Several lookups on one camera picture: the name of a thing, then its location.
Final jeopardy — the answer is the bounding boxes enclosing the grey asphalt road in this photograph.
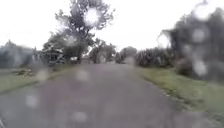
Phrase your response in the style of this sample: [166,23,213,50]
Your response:
[0,62,221,128]

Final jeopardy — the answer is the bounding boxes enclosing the cluster of trees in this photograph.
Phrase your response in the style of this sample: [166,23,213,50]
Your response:
[87,39,118,65]

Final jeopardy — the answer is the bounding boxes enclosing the large dark roadside tree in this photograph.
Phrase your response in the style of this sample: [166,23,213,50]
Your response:
[165,2,224,82]

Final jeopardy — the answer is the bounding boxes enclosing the grass verge with fence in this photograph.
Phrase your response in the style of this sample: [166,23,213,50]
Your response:
[0,64,79,95]

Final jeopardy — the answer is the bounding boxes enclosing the row of bushes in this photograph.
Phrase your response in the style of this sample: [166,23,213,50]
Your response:
[134,46,178,68]

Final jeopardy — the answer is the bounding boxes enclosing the bushes beside grass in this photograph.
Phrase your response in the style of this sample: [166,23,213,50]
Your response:
[0,39,45,70]

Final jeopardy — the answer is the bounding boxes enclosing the grass verge with bushes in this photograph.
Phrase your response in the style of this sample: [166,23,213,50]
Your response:
[135,65,224,125]

